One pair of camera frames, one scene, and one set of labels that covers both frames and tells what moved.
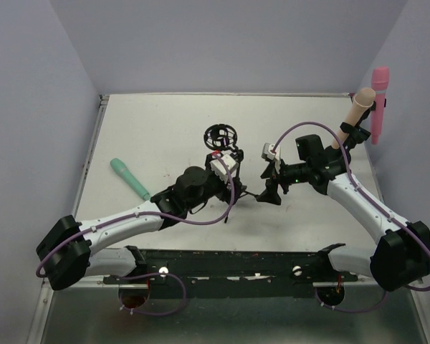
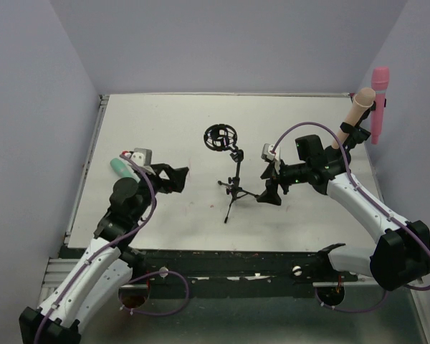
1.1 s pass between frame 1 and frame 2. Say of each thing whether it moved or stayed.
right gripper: stayed
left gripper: moved
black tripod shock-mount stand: stayed
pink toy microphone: stayed
